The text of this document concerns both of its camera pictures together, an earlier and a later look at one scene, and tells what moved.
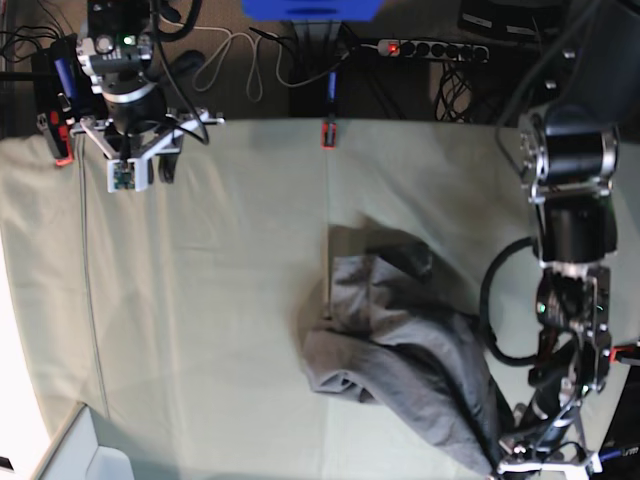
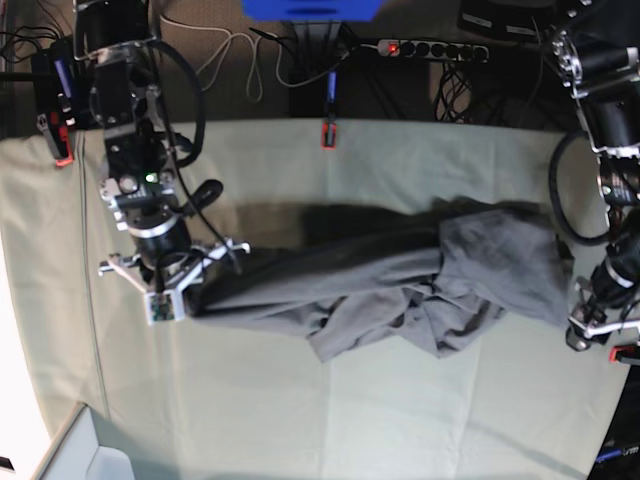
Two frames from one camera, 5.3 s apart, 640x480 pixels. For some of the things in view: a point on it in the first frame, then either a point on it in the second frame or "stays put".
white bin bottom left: x=24 y=439 stays put
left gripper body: x=135 y=117 to x=154 y=249
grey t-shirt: x=400 y=337 to x=358 y=275
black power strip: x=433 y=49 stays put
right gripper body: x=547 y=423 to x=616 y=278
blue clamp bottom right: x=617 y=452 stays put
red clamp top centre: x=329 y=126 stays put
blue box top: x=311 y=10 stays put
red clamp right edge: x=613 y=350 stays put
